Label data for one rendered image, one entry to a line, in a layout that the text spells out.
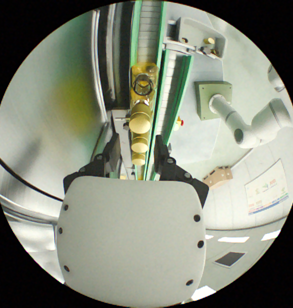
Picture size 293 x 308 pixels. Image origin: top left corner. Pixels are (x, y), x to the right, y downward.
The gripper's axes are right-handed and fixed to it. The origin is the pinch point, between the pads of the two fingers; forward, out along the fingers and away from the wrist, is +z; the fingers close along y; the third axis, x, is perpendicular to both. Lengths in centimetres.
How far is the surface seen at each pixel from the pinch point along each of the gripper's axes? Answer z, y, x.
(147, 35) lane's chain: 26.8, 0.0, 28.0
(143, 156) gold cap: 8.4, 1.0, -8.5
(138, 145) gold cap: 6.1, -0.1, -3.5
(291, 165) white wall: -23, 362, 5
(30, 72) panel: -2.5, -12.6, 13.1
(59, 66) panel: 3.3, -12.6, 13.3
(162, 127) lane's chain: 38.3, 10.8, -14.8
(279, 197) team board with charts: -61, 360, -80
